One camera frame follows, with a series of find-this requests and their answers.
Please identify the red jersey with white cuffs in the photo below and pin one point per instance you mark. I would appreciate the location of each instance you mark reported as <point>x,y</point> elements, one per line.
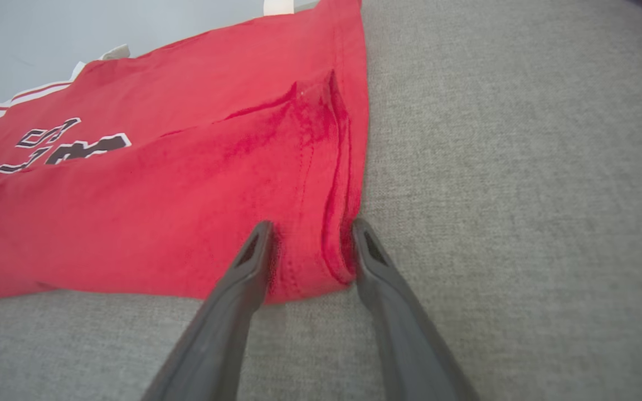
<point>159,211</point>

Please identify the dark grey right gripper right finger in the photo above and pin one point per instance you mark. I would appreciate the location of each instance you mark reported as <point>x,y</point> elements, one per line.
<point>404,345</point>

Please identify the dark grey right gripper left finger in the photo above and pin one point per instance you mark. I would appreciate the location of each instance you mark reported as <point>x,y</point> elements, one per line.
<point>220,340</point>

